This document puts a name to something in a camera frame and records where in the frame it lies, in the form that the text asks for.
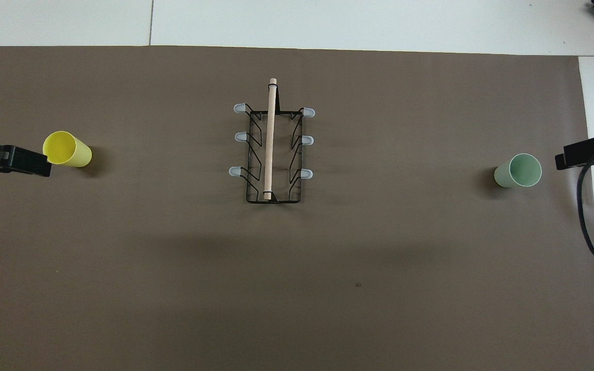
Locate yellow plastic cup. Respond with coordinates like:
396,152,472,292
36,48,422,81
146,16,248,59
42,131,93,168

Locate pale green plastic cup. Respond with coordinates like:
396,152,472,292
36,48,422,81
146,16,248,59
493,153,542,189

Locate brown table mat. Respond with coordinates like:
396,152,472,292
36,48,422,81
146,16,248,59
0,45,594,371

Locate black wire cup rack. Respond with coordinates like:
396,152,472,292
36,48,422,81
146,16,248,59
228,78,316,205

